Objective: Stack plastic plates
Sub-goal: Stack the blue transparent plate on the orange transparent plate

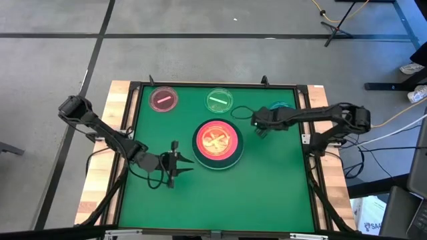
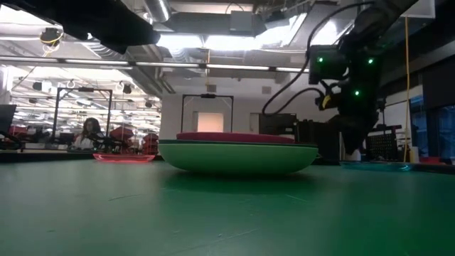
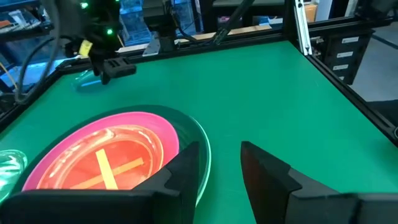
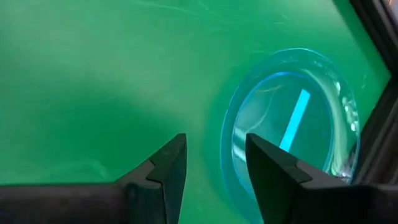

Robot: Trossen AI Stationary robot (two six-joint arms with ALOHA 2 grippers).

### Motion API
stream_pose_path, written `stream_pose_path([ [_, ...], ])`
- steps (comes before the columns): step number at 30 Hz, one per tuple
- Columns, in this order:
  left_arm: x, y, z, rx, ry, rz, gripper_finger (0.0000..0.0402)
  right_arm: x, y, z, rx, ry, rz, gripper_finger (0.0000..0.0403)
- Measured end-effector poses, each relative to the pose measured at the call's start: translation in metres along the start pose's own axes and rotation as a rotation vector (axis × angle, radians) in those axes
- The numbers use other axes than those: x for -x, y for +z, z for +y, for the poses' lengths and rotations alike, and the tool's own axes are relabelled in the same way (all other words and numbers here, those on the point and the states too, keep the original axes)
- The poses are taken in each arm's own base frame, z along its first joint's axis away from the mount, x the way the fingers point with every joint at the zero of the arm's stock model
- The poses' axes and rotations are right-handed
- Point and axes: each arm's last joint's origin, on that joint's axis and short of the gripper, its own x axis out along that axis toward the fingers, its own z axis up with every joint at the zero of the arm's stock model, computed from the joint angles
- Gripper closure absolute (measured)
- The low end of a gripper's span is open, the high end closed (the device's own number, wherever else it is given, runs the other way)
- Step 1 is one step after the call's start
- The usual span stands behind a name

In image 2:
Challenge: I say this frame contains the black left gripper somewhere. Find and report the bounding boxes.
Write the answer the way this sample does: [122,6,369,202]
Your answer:
[0,0,161,55]

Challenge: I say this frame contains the silver ceiling duct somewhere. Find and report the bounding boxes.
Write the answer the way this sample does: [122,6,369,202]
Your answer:
[143,0,172,23]

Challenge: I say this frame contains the small clear pink dish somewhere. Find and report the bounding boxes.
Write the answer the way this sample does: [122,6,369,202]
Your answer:
[92,152,156,164]

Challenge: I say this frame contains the long ceiling light bar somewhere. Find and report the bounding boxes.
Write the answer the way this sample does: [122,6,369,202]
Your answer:
[0,56,311,74]

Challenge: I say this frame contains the green table mat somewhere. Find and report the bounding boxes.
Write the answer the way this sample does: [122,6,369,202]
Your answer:
[0,158,455,256]

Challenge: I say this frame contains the large green plastic plate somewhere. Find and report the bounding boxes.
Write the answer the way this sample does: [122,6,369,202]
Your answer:
[157,139,319,176]

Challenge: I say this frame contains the black wall screen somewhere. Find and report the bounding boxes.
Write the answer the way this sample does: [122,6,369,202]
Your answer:
[258,112,298,137]

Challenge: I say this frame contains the black cabinet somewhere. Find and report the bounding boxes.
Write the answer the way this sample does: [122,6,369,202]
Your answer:
[296,119,341,163]

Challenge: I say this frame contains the person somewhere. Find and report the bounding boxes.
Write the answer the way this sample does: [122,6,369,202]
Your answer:
[72,117,105,151]

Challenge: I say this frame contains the pink plastic plate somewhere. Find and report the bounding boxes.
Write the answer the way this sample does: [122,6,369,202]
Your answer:
[175,132,296,145]

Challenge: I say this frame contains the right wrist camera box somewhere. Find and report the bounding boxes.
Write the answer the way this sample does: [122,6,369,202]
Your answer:
[308,45,351,85]

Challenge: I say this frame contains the grey ceiling unit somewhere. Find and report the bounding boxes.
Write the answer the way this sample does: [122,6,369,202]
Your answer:
[229,10,257,35]

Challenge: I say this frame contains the red chair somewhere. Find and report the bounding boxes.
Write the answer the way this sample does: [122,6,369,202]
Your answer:
[108,126,135,144]

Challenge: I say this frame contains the black perforated cart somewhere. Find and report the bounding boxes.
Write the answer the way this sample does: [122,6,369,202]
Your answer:
[365,124,403,162]

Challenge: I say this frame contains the black frame stand with camera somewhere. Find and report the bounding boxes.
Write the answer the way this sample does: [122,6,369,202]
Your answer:
[180,93,235,134]
[52,86,114,144]

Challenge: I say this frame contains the dark monitor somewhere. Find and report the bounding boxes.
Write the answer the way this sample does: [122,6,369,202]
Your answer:
[0,104,18,135]

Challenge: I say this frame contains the small clear blue dish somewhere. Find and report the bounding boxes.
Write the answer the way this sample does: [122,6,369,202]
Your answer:
[338,160,414,173]

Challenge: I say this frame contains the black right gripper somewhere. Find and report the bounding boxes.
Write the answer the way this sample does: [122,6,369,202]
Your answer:
[332,46,389,156]

